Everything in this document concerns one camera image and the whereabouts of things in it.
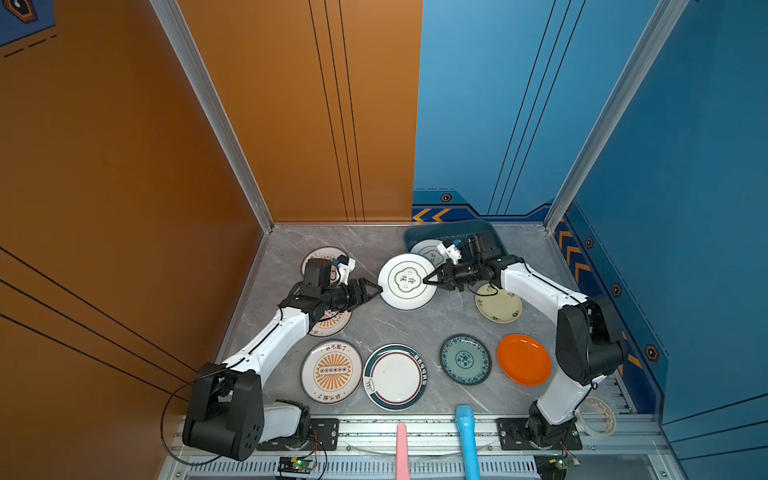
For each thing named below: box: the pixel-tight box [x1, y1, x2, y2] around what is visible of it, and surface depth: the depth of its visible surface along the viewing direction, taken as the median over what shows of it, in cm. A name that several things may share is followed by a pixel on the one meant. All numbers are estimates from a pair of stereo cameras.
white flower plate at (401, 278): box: [377, 253, 438, 311], surface depth 86 cm
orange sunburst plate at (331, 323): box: [308, 310, 352, 337], surface depth 93 cm
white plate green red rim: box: [362, 343, 428, 411], surface depth 84 cm
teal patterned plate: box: [440, 333, 492, 386], surface depth 87 cm
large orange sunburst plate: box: [300, 339, 363, 405], surface depth 85 cm
